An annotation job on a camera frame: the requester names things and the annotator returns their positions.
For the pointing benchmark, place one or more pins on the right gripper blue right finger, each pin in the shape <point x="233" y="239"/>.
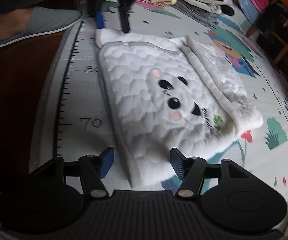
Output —
<point x="190" y="171"/>

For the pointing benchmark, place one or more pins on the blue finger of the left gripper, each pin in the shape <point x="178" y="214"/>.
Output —
<point x="123" y="13"/>
<point x="99" y="20"/>

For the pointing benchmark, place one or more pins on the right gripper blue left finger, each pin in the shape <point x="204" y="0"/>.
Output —
<point x="92" y="169"/>

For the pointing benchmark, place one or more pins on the white quilted panda top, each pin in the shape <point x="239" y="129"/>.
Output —
<point x="170" y="93"/>

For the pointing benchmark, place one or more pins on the stack of folded clothes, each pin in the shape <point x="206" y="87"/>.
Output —
<point x="205" y="12"/>

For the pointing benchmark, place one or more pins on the colourful printed play mat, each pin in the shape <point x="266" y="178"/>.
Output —
<point x="74" y="117"/>

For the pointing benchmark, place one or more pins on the grey slipper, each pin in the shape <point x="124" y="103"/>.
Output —
<point x="22" y="24"/>

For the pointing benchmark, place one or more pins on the wooden chair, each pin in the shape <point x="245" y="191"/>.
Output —
<point x="272" y="26"/>

